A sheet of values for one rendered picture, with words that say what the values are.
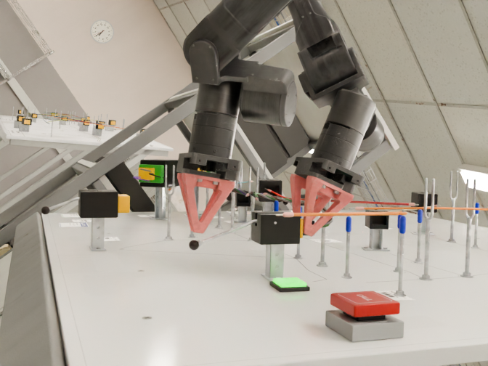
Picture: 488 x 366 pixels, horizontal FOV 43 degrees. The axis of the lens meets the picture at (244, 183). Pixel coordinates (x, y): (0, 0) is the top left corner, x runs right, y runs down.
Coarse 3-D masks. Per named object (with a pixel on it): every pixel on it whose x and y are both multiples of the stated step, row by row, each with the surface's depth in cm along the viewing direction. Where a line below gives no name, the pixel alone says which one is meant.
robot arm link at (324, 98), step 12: (348, 48) 88; (360, 72) 85; (336, 84) 86; (348, 84) 86; (360, 84) 87; (312, 96) 87; (324, 96) 87; (372, 120) 89; (372, 132) 89; (372, 144) 92
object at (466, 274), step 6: (468, 180) 89; (474, 180) 87; (474, 186) 87; (474, 192) 87; (474, 198) 88; (474, 204) 88; (474, 210) 88; (468, 216) 89; (468, 222) 88; (468, 228) 88; (468, 234) 88; (468, 240) 89; (468, 246) 89; (468, 252) 89; (468, 258) 89; (468, 264) 89; (468, 270) 89; (462, 276) 89; (468, 276) 89
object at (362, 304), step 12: (336, 300) 61; (348, 300) 59; (360, 300) 59; (372, 300) 59; (384, 300) 59; (348, 312) 58; (360, 312) 57; (372, 312) 58; (384, 312) 58; (396, 312) 59
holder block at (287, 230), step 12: (252, 216) 85; (264, 216) 81; (276, 216) 82; (300, 216) 83; (252, 228) 85; (264, 228) 81; (276, 228) 82; (288, 228) 82; (264, 240) 82; (276, 240) 82; (288, 240) 82
